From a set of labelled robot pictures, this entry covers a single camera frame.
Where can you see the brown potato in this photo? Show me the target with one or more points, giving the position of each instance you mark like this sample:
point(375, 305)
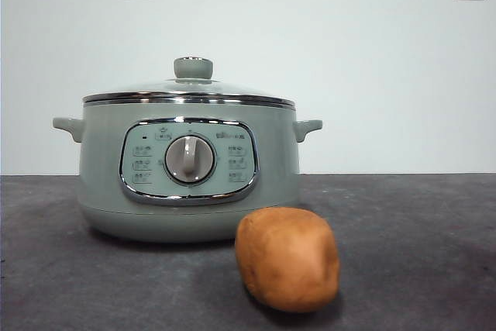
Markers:
point(286, 261)

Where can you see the glass lid with green knob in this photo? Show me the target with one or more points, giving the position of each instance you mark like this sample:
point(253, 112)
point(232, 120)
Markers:
point(193, 68)

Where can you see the pale green electric cooking pot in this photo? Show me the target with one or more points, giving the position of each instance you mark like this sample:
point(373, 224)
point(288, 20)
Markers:
point(104, 176)

